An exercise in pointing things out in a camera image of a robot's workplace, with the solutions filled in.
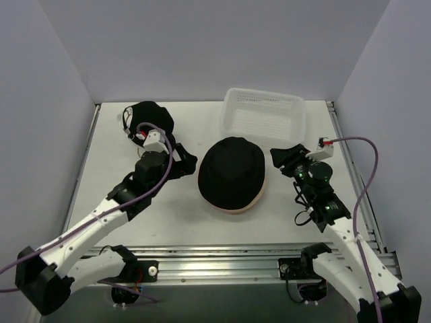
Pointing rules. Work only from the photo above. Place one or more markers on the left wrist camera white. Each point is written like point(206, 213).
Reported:
point(155, 141)

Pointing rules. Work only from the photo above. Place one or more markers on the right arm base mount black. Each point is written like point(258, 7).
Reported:
point(291, 269)

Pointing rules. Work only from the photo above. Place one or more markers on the black baseball cap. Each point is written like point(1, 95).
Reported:
point(151, 112)

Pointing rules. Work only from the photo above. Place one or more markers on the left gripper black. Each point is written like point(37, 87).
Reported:
point(180, 161)

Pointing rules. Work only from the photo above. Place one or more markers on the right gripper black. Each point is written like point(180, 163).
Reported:
point(288, 161)

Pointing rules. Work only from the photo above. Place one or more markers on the beige bucket hat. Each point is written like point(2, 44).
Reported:
point(247, 207)

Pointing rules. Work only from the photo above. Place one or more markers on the aluminium rail frame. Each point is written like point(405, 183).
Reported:
point(207, 265)

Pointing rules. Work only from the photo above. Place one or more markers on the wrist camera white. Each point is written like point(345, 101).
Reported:
point(155, 141)
point(324, 150)

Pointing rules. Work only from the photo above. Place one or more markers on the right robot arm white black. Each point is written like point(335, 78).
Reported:
point(369, 287)

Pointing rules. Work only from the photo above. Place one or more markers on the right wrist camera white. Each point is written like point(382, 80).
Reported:
point(324, 150)

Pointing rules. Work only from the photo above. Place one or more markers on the white plastic basket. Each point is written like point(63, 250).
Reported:
point(268, 119)

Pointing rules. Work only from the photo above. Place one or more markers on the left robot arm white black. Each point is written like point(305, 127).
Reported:
point(49, 275)

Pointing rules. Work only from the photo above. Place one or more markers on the black hat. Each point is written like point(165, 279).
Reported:
point(231, 173)

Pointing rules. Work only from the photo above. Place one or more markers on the white baseball cap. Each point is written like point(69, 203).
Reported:
point(125, 118)

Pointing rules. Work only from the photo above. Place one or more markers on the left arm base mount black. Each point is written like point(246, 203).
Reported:
point(140, 271)

